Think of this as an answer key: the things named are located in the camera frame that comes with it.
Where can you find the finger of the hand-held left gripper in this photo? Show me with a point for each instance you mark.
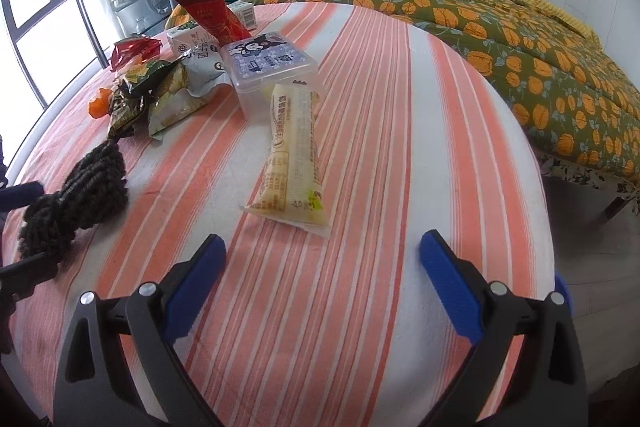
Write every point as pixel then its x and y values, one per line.
pixel 20 196
pixel 27 276

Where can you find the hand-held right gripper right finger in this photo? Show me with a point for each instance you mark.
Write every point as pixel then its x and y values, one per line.
pixel 450 287

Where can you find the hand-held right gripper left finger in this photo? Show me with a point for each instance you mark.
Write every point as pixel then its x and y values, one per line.
pixel 195 287

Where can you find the yellow snack packet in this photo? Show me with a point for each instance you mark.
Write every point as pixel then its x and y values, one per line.
pixel 292 157

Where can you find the small orange wrapper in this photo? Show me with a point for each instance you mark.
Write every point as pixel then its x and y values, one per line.
pixel 99 104

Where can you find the green snack packet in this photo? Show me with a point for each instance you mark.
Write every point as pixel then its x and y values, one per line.
pixel 140 79

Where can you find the orange striped tablecloth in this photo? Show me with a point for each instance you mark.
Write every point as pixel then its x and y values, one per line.
pixel 375 132

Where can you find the white crumpled snack packet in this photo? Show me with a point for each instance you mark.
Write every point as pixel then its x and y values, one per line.
pixel 200 74

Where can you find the metal basin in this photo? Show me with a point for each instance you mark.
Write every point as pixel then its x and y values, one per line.
pixel 127 2

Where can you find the green and white milk carton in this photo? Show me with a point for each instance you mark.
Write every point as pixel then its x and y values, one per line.
pixel 192 39

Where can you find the clear box with purple lid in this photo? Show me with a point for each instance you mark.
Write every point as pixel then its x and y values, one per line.
pixel 265 57

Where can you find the tall red wrapper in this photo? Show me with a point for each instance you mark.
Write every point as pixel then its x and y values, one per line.
pixel 210 9

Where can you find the small white carton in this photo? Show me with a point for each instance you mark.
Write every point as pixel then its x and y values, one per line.
pixel 245 13

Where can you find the black window frame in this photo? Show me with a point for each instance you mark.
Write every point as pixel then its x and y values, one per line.
pixel 35 14

